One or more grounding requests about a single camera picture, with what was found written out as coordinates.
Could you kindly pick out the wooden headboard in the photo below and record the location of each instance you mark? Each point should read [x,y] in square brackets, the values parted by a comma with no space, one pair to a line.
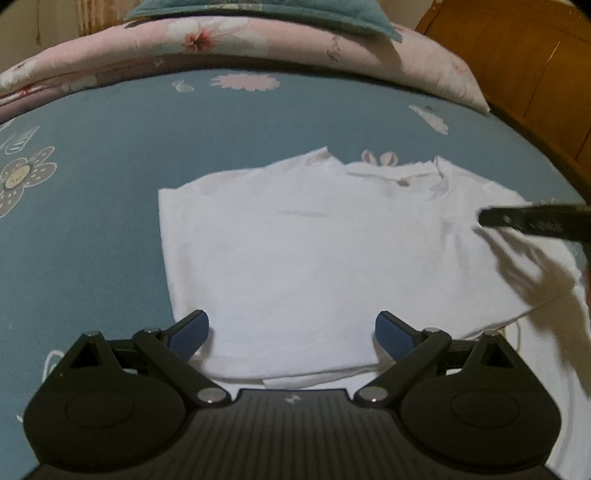
[532,61]

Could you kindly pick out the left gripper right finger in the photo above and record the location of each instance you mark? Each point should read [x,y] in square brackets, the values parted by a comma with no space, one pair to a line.
[474,406]

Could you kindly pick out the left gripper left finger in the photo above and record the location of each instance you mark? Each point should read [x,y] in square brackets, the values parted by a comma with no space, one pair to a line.
[111,405]

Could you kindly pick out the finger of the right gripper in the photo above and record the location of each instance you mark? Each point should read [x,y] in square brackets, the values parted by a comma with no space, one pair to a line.
[523,219]

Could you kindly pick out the teal pillow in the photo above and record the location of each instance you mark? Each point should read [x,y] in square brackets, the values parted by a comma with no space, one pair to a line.
[359,17]

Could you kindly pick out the teal floral bed sheet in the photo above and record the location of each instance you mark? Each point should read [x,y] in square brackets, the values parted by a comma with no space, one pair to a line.
[81,251]

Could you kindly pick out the pink floral folded quilt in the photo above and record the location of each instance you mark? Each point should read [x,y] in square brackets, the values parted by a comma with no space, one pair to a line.
[150,48]

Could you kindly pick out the white long-sleeve shirt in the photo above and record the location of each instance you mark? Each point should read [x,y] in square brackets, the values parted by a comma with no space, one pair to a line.
[294,261]

